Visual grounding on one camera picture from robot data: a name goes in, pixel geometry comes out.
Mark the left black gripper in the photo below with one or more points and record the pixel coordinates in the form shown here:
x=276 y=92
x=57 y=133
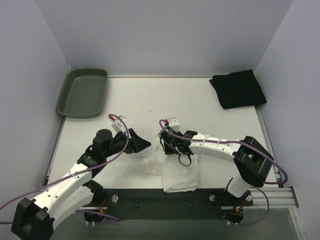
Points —
x=131 y=140

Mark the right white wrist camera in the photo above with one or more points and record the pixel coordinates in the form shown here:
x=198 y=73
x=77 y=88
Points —
x=173 y=123

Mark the black t-shirt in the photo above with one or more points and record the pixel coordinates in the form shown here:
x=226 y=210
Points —
x=238 y=89

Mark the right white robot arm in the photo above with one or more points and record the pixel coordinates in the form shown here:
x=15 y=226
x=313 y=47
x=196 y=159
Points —
x=248 y=155

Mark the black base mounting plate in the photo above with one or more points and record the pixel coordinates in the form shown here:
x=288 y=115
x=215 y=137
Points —
x=155 y=204

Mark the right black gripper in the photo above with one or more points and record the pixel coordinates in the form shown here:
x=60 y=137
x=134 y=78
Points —
x=170 y=144

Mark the aluminium extrusion rail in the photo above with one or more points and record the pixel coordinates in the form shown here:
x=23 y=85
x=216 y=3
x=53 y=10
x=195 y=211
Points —
x=279 y=198

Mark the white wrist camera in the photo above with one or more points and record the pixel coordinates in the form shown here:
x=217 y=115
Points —
x=117 y=125
x=173 y=123

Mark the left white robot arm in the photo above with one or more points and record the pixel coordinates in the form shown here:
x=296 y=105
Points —
x=36 y=218

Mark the white t-shirt with robot print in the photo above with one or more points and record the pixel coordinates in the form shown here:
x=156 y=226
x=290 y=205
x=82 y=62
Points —
x=177 y=173

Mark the dark green plastic tray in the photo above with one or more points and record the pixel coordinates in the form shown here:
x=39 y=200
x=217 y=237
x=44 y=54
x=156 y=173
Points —
x=83 y=93

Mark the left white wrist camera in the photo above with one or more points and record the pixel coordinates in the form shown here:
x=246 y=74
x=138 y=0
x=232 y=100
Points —
x=117 y=125

